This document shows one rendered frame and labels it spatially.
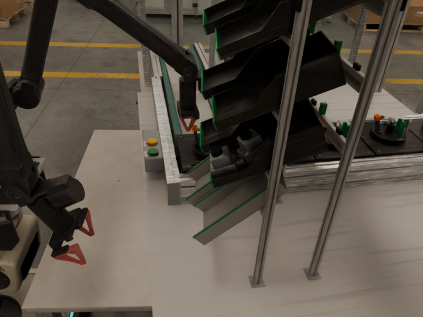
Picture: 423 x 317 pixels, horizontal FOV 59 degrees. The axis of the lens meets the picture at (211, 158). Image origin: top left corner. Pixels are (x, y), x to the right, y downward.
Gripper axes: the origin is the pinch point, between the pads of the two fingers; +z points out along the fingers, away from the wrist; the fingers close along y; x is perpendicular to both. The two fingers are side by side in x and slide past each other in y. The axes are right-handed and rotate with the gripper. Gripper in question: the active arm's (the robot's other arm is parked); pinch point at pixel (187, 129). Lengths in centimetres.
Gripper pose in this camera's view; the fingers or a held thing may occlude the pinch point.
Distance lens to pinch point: 136.6
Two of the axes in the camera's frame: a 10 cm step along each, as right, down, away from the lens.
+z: -0.3, 8.1, 5.8
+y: -2.0, -5.8, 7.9
